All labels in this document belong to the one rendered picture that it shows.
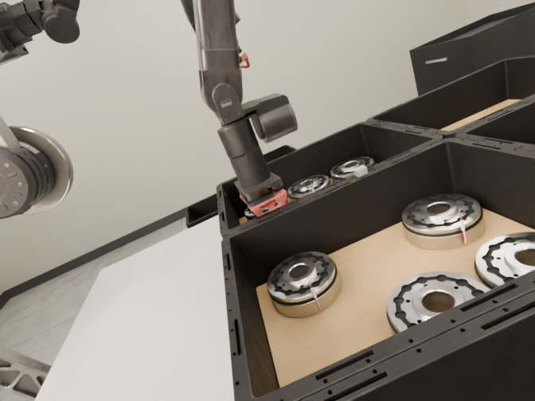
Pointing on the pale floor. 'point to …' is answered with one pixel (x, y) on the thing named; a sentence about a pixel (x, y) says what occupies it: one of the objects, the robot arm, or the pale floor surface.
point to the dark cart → (474, 47)
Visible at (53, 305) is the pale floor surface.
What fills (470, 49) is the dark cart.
